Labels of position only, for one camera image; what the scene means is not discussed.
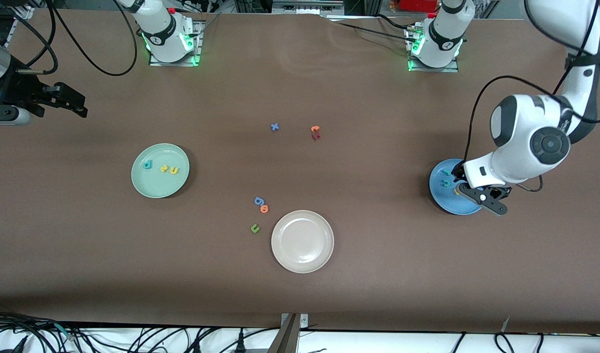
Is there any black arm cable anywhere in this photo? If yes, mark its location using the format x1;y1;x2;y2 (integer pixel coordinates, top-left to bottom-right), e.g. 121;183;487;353
5;0;137;77
466;0;600;193

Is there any black looped cable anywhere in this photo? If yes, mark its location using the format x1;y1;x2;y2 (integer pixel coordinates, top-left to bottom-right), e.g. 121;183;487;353
495;332;516;353

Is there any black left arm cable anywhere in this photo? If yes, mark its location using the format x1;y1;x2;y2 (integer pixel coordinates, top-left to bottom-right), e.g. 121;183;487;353
466;0;600;193

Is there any metal bracket at table edge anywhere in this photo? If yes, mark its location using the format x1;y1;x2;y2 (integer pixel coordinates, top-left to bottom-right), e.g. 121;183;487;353
268;313;309;353

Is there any blue plate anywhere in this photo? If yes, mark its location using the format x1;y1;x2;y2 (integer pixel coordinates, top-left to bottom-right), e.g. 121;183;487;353
429;158;484;216

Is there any beige plate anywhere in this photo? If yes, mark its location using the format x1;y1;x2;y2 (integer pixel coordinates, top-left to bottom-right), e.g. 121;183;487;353
271;210;335;274

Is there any light green plate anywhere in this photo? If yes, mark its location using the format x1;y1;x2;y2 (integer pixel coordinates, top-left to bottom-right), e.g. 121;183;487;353
131;143;190;199

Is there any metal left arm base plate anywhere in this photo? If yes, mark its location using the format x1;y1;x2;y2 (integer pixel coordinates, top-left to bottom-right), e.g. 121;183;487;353
407;25;460;73

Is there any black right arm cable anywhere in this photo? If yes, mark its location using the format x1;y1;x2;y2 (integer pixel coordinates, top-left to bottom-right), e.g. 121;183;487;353
5;0;137;77

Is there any aluminium frame profile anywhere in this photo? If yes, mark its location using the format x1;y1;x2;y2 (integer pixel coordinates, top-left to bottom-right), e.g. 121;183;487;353
3;7;35;50

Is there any red box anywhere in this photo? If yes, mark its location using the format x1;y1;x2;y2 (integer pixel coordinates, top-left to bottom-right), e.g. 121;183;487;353
399;0;439;13

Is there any tangled black cable bundle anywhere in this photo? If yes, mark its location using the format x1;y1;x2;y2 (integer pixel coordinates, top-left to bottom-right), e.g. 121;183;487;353
0;308;87;353

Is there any black cable on table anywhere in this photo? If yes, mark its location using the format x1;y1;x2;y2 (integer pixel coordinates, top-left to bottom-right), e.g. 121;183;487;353
324;14;418;42

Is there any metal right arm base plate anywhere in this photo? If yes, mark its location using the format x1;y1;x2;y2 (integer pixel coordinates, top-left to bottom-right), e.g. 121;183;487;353
149;20;203;67

